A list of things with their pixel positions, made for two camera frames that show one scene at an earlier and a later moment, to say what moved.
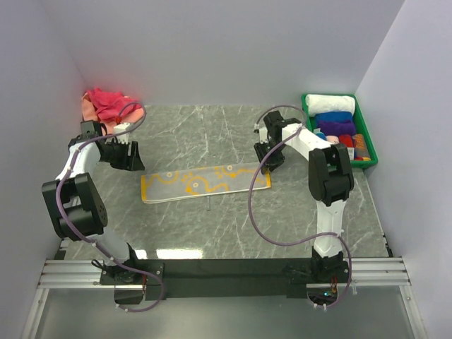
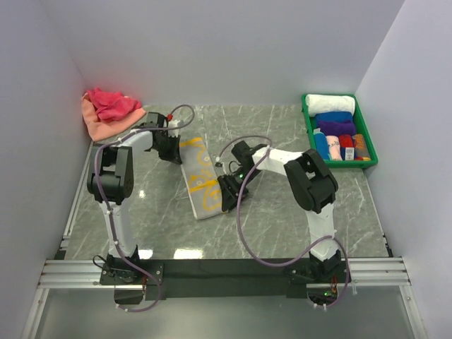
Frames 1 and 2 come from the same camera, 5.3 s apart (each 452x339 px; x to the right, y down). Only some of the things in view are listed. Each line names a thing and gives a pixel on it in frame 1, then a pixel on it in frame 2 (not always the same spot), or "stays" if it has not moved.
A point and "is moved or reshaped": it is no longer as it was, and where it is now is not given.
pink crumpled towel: x=108 y=104 stays
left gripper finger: x=136 y=163 → x=174 y=150
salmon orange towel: x=90 y=114 stays
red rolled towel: x=346 y=139 stays
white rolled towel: x=317 y=103 stays
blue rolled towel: x=332 y=116 stays
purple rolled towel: x=337 y=128 stays
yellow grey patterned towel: x=198 y=183 is moved or reshaped
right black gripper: x=274 y=162 → x=229 y=197
